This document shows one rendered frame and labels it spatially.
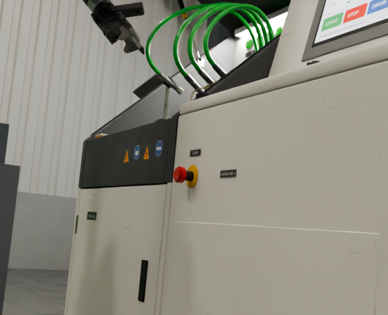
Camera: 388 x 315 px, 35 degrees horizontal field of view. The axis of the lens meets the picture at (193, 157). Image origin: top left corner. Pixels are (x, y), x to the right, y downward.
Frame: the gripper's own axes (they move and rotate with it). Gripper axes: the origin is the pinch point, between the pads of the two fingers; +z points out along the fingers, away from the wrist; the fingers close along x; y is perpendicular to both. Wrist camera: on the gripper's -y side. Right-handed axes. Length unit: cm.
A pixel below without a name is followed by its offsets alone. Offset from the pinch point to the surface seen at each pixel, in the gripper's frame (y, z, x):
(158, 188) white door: 26, 55, 32
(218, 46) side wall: -27.9, 2.3, -28.9
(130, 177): 29, 43, 18
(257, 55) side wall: -15, 42, 33
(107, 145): 28.9, 24.5, 4.0
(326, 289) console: 18, 100, 78
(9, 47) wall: 39, -422, -511
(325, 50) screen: -22, 58, 48
